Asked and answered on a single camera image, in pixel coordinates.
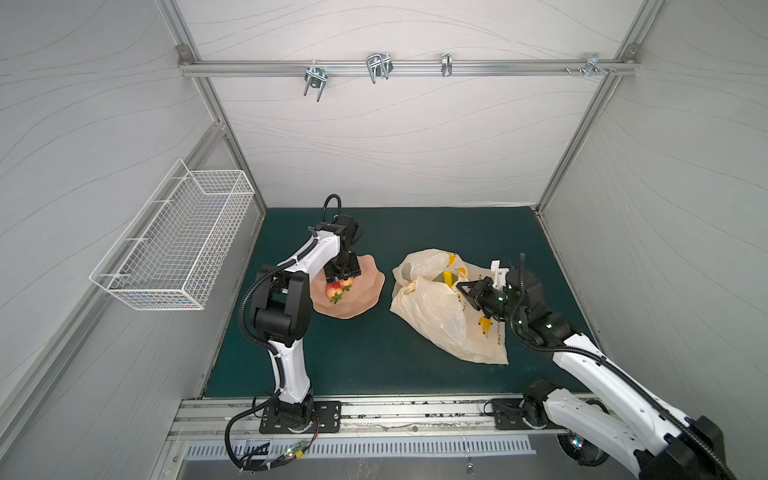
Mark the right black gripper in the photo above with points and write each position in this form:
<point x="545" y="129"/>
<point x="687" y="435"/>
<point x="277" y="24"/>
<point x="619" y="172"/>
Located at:
<point x="480" y="290"/>

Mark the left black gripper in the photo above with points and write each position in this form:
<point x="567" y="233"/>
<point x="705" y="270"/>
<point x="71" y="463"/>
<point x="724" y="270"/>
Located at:
<point x="352" y="270"/>

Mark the red strawberry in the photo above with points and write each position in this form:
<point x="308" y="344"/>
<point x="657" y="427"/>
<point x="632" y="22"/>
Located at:
<point x="334" y="292"/>

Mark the banana print plastic bag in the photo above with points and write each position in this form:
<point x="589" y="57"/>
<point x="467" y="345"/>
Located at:
<point x="440" y="313"/>

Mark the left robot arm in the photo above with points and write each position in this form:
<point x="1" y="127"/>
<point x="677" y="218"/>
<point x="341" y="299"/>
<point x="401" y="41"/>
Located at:
<point x="282" y="310"/>

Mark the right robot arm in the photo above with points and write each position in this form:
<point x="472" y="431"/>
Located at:
<point x="622" y="420"/>

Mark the green table mat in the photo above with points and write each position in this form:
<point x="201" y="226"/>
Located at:
<point x="378" y="352"/>

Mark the white vent strip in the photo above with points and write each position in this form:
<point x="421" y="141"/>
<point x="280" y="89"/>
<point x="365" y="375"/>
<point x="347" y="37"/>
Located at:
<point x="333" y="447"/>

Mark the metal U-bolt clamp left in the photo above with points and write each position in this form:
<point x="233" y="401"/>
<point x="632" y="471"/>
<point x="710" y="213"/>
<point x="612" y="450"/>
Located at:
<point x="316" y="79"/>

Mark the metal u-bolt clamp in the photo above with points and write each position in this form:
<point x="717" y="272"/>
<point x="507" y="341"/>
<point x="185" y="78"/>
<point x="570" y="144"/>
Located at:
<point x="379" y="65"/>
<point x="316" y="79"/>

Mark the metal U-bolt clamp middle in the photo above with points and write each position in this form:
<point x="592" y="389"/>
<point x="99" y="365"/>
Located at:
<point x="379" y="65"/>

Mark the metal hook clamp right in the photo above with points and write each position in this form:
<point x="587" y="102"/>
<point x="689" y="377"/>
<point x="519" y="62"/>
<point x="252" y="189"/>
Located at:
<point x="591" y="67"/>

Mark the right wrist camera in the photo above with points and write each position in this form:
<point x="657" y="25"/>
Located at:
<point x="516" y="286"/>

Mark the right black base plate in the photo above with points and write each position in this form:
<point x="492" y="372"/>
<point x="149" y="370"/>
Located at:
<point x="525" y="413"/>

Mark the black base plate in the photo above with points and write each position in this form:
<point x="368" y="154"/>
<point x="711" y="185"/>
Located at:
<point x="525" y="413"/>
<point x="318" y="417"/>

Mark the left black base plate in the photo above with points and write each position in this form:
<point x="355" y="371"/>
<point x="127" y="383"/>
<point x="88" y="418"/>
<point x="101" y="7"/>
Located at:
<point x="318" y="417"/>

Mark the white wire basket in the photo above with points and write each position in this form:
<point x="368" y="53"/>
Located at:
<point x="169" y="256"/>

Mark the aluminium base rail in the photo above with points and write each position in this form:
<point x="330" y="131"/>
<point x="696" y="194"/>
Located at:
<point x="360" y="416"/>

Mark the small metal bracket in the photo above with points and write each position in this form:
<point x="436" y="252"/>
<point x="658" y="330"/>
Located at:
<point x="446" y="65"/>

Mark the aluminium cross rail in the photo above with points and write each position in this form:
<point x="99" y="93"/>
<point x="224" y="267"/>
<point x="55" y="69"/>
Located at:
<point x="401" y="68"/>

